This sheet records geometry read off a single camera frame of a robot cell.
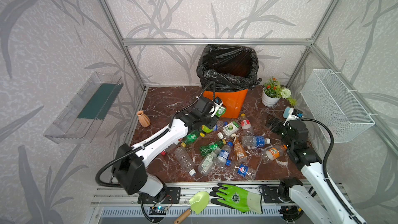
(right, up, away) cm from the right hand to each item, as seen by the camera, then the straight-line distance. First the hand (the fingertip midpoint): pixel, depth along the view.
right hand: (274, 113), depth 79 cm
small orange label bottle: (-1, -24, +6) cm, 24 cm away
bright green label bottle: (-28, +1, -2) cm, 28 cm away
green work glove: (-20, -40, -7) cm, 45 cm away
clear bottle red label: (-55, -20, +8) cm, 59 cm away
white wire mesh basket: (+19, +6, -13) cm, 24 cm away
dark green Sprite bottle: (-43, -14, +10) cm, 46 cm away
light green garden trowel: (-39, -42, -7) cm, 57 cm away
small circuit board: (-58, -45, -7) cm, 74 cm away
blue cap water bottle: (-27, -25, +2) cm, 37 cm away
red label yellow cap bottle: (-12, -7, +15) cm, 20 cm away
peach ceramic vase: (-73, -5, +14) cm, 75 cm away
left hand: (-29, 0, +2) cm, 30 cm away
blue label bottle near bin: (-28, -10, +19) cm, 35 cm away
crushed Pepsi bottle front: (-15, -29, -3) cm, 33 cm away
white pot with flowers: (+8, +12, +21) cm, 25 cm away
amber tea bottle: (-17, -21, +4) cm, 27 cm away
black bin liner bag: (-23, +28, +23) cm, 43 cm away
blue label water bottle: (-7, -17, +8) cm, 20 cm away
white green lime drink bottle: (-21, -11, +15) cm, 28 cm away
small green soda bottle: (-35, -20, +4) cm, 40 cm away
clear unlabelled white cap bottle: (-46, -25, +1) cm, 52 cm away
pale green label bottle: (-35, -26, -1) cm, 43 cm away
